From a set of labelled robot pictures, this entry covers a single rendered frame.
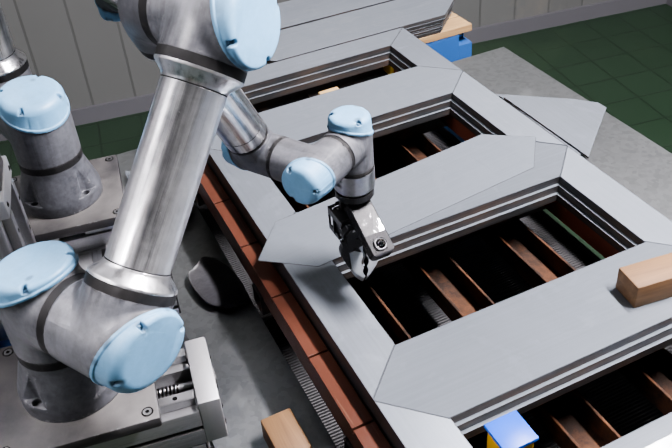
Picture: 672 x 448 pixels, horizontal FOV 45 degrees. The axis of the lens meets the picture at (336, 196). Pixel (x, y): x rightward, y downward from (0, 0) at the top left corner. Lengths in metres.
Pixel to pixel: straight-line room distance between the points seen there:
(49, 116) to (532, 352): 0.93
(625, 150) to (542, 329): 0.82
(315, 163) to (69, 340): 0.48
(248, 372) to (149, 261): 0.72
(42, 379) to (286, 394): 0.60
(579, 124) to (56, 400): 1.50
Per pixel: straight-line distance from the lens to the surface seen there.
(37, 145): 1.53
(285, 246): 1.67
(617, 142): 2.23
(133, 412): 1.20
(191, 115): 1.00
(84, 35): 3.91
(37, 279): 1.08
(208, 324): 1.81
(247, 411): 1.63
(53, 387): 1.19
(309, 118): 2.08
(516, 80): 2.48
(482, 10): 4.39
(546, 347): 1.47
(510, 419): 1.33
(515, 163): 1.89
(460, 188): 1.81
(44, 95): 1.53
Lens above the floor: 1.93
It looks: 36 degrees down
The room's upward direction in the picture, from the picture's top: 5 degrees counter-clockwise
